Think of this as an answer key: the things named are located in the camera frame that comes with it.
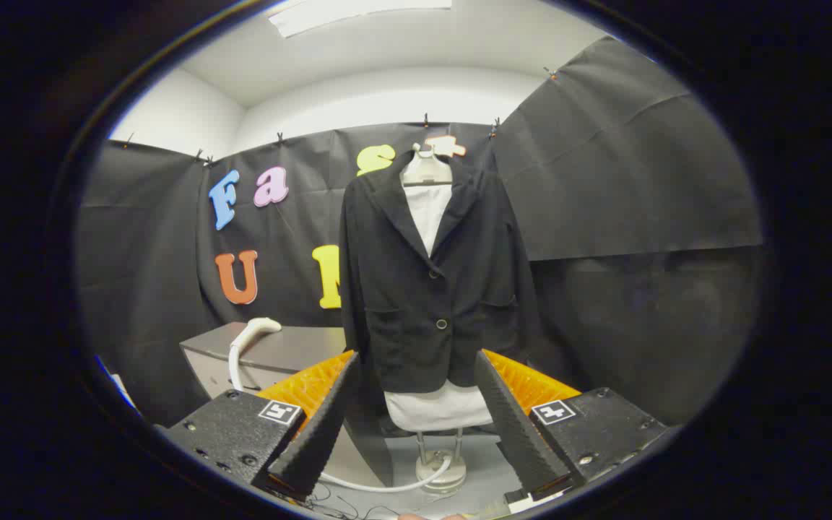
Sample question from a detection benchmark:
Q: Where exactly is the long ceiling light panel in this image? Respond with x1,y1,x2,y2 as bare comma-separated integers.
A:
268,0,453,38

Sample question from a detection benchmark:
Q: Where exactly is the grey cabinet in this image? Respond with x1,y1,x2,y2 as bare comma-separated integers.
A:
180,322,350,402

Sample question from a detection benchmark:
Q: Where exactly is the white mannequin torso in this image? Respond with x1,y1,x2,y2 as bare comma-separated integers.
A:
385,184,494,495

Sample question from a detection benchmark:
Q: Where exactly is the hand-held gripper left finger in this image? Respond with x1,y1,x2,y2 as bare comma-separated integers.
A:
163,350,360,503

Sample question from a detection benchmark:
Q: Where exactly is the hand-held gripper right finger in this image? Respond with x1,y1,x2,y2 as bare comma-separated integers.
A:
474,349,670,506

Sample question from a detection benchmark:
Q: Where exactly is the black suit jacket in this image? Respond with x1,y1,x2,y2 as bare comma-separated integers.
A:
339,155,540,394

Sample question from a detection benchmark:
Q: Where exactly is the white clothes hanger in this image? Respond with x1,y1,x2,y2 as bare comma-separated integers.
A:
401,142,454,188

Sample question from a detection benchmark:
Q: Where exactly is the black backdrop cloth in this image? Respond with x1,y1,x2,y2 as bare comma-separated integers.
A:
77,36,763,427

